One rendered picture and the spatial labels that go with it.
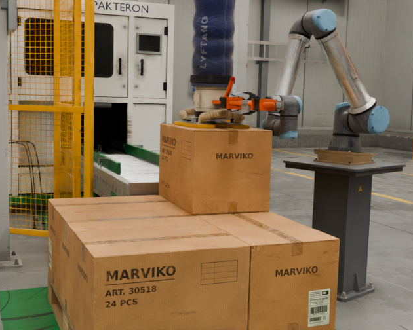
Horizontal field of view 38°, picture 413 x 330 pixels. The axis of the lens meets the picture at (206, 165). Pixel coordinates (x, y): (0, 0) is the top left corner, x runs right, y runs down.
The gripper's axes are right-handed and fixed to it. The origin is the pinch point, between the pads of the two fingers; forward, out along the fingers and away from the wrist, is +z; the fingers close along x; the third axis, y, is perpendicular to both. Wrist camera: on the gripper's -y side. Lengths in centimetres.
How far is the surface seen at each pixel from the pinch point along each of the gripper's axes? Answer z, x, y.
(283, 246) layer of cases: 5, -54, -63
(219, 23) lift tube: 1.3, 39.0, 17.2
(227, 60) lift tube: -4.0, 21.1, 18.2
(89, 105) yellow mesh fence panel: 42, -5, 137
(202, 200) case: 15.7, -46.0, -3.5
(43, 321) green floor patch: 85, -107, 25
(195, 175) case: 19.9, -33.8, -3.3
